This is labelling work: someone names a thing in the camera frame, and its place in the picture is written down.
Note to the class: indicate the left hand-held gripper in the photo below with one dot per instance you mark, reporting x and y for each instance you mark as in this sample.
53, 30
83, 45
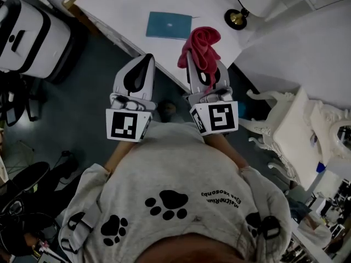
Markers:
123, 126

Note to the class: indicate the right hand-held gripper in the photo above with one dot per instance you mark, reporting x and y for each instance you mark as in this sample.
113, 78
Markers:
222, 116

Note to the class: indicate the red cloth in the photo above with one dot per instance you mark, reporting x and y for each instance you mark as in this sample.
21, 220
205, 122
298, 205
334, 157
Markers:
201, 45

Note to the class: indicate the blue notebook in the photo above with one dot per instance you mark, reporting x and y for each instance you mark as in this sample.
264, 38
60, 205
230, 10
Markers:
159, 29

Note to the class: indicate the person's right forearm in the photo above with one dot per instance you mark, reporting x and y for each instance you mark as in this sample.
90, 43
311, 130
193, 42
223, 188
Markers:
222, 147

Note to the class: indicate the person's left forearm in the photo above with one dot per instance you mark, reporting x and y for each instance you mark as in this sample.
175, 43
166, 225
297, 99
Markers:
120, 155

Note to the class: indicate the person's dark shoe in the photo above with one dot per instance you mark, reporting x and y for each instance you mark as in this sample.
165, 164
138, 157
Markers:
167, 111

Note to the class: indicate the white desk with drawers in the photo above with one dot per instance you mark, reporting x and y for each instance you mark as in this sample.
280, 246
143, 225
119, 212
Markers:
115, 18

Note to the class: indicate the grey paw print sweatshirt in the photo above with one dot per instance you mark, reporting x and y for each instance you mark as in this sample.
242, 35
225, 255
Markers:
175, 168

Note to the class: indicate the ornate white vanity table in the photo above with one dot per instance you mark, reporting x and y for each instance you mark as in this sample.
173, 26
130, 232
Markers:
296, 136

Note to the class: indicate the black equipment stand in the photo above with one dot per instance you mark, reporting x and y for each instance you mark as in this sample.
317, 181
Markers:
13, 111

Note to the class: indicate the small blue object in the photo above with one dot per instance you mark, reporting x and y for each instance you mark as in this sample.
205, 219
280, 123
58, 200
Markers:
321, 167

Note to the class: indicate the black harness buckle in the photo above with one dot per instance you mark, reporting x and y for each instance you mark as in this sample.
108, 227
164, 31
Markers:
78, 222
270, 227

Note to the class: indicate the black office chair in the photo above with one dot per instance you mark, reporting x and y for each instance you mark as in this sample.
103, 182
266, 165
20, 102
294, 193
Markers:
27, 220

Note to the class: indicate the cluttered white shelf rack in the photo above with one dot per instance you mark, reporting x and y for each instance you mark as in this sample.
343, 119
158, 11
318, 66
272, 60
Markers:
337, 201

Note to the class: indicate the oval mirror with ornate frame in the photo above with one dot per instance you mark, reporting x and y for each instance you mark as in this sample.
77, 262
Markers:
344, 136

